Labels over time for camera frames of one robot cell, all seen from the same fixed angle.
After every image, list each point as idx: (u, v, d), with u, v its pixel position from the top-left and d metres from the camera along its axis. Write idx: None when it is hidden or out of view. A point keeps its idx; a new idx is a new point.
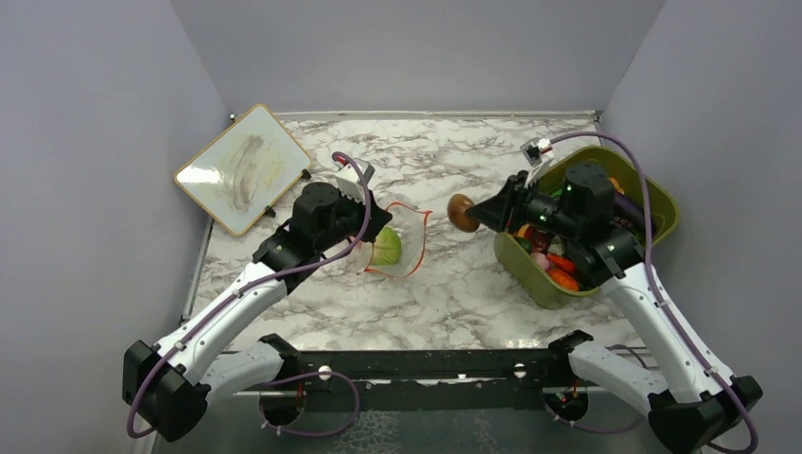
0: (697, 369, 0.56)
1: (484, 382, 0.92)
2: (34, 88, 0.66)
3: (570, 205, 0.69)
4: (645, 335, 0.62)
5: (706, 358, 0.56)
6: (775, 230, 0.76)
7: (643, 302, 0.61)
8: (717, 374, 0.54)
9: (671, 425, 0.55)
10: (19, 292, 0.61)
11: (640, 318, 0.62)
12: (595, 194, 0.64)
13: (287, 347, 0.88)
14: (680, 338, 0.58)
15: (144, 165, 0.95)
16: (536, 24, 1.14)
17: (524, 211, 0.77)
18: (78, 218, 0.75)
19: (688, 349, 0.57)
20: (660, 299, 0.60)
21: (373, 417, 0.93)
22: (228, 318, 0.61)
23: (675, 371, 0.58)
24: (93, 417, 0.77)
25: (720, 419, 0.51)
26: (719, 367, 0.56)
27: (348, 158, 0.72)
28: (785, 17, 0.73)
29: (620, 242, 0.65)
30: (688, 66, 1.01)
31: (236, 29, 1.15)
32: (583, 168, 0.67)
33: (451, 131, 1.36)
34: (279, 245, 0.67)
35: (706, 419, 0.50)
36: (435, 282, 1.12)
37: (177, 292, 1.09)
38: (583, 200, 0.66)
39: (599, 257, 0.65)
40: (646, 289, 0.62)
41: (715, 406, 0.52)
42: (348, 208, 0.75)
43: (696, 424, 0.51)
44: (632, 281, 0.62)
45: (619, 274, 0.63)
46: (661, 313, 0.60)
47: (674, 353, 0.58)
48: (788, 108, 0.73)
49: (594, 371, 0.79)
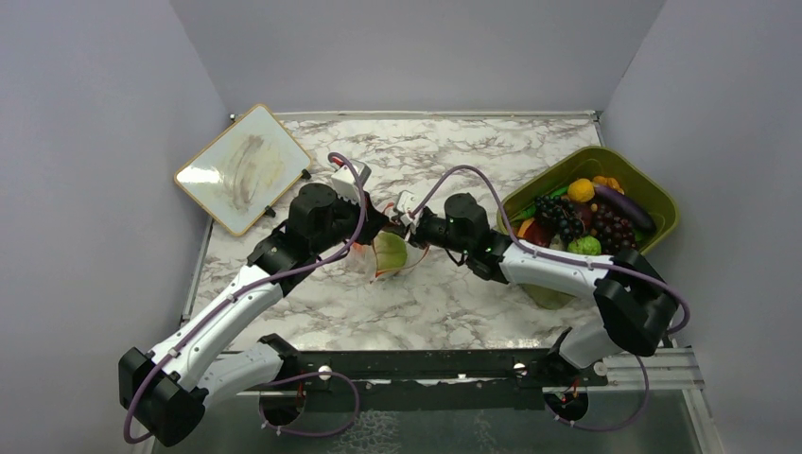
0: (583, 270, 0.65)
1: (484, 382, 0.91)
2: (36, 87, 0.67)
3: (456, 229, 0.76)
4: (548, 282, 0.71)
5: (580, 259, 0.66)
6: (774, 228, 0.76)
7: (524, 261, 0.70)
8: (595, 262, 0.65)
9: (617, 328, 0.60)
10: (21, 288, 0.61)
11: (533, 274, 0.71)
12: (472, 222, 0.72)
13: (287, 347, 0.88)
14: (560, 261, 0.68)
15: (144, 165, 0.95)
16: (536, 25, 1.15)
17: (423, 232, 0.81)
18: (79, 218, 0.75)
19: (570, 262, 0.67)
20: (532, 251, 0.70)
21: (373, 417, 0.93)
22: (221, 323, 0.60)
23: (578, 286, 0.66)
24: (91, 417, 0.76)
25: (624, 291, 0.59)
26: (597, 257, 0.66)
27: (344, 158, 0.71)
28: (783, 16, 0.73)
29: (497, 245, 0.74)
30: (686, 67, 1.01)
31: (236, 29, 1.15)
32: (456, 200, 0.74)
33: (451, 131, 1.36)
34: (274, 247, 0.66)
35: (612, 296, 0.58)
36: (435, 282, 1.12)
37: (177, 292, 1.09)
38: (464, 226, 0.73)
39: (491, 266, 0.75)
40: (518, 253, 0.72)
41: (610, 284, 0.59)
42: (345, 210, 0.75)
43: (613, 306, 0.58)
44: (508, 254, 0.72)
45: (500, 260, 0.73)
46: (539, 258, 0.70)
47: (564, 272, 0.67)
48: (784, 107, 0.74)
49: (578, 350, 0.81)
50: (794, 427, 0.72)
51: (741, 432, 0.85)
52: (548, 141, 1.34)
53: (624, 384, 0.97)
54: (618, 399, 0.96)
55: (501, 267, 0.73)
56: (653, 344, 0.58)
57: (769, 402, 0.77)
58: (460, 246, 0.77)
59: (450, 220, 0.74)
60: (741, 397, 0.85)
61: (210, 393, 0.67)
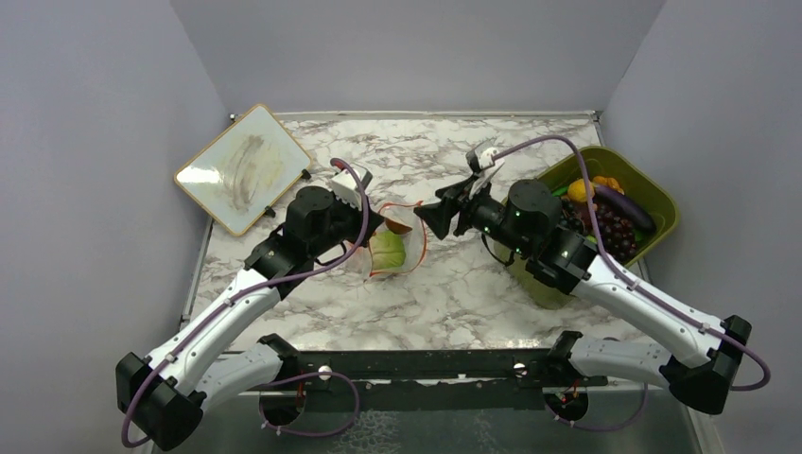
0: (692, 331, 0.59)
1: (483, 382, 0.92)
2: (36, 87, 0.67)
3: (516, 224, 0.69)
4: (634, 319, 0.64)
5: (692, 318, 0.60)
6: (774, 227, 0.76)
7: (617, 292, 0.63)
8: (711, 329, 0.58)
9: (696, 390, 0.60)
10: (20, 288, 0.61)
11: (619, 305, 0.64)
12: (548, 215, 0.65)
13: (287, 347, 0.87)
14: (665, 308, 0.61)
15: (144, 165, 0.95)
16: (536, 25, 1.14)
17: (472, 218, 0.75)
18: (79, 218, 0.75)
19: (677, 317, 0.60)
20: (631, 282, 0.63)
21: (373, 417, 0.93)
22: (218, 327, 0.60)
23: (674, 341, 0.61)
24: (92, 417, 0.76)
25: (734, 369, 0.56)
26: (708, 321, 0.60)
27: (344, 163, 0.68)
28: (783, 15, 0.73)
29: (573, 246, 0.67)
30: (685, 67, 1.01)
31: (235, 28, 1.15)
32: (523, 189, 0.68)
33: (451, 132, 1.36)
34: (271, 251, 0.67)
35: (724, 374, 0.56)
36: (435, 282, 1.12)
37: (177, 292, 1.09)
38: (533, 221, 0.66)
39: (561, 270, 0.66)
40: (614, 278, 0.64)
41: (725, 362, 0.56)
42: (342, 212, 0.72)
43: (718, 382, 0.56)
44: (598, 276, 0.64)
45: (584, 276, 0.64)
46: (636, 294, 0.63)
47: (668, 325, 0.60)
48: (784, 106, 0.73)
49: (598, 365, 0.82)
50: (794, 428, 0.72)
51: (741, 433, 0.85)
52: (548, 141, 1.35)
53: (624, 384, 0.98)
54: (617, 400, 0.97)
55: (579, 281, 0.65)
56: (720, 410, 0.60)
57: (770, 404, 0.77)
58: (514, 240, 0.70)
59: (518, 214, 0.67)
60: (741, 398, 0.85)
61: (208, 397, 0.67)
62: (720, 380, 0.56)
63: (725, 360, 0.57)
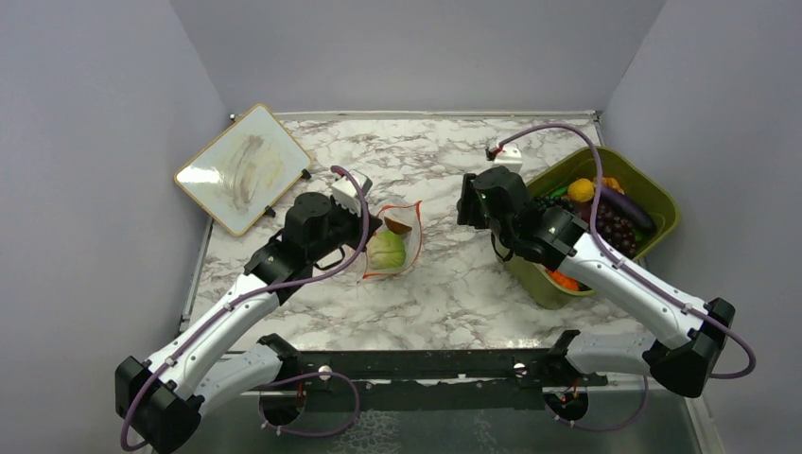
0: (675, 311, 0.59)
1: (484, 382, 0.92)
2: (36, 87, 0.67)
3: (495, 208, 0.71)
4: (617, 297, 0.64)
5: (676, 298, 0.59)
6: (774, 228, 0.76)
7: (601, 270, 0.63)
8: (694, 310, 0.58)
9: (674, 370, 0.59)
10: (20, 288, 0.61)
11: (603, 284, 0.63)
12: (507, 189, 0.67)
13: (287, 347, 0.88)
14: (648, 288, 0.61)
15: (144, 165, 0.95)
16: (536, 25, 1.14)
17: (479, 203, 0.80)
18: (79, 217, 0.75)
19: (661, 296, 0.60)
20: (616, 260, 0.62)
21: (373, 417, 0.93)
22: (217, 332, 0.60)
23: (656, 322, 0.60)
24: (92, 417, 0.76)
25: (714, 350, 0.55)
26: (692, 302, 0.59)
27: (343, 170, 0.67)
28: (783, 17, 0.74)
29: (561, 222, 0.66)
30: (686, 67, 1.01)
31: (236, 28, 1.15)
32: (484, 175, 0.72)
33: (451, 131, 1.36)
34: (271, 255, 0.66)
35: (703, 355, 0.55)
36: (435, 282, 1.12)
37: (177, 292, 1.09)
38: (499, 200, 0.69)
39: (548, 246, 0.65)
40: (600, 255, 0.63)
41: (706, 341, 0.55)
42: (341, 218, 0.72)
43: (696, 362, 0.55)
44: (583, 253, 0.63)
45: (570, 253, 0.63)
46: (621, 272, 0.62)
47: (651, 305, 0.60)
48: (785, 106, 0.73)
49: (591, 358, 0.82)
50: (794, 427, 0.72)
51: (740, 433, 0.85)
52: (548, 141, 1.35)
53: (625, 384, 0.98)
54: (618, 399, 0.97)
55: (565, 259, 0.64)
56: (698, 393, 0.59)
57: (769, 402, 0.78)
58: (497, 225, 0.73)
59: (485, 197, 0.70)
60: (740, 397, 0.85)
61: (205, 402, 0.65)
62: (698, 360, 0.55)
63: (706, 340, 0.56)
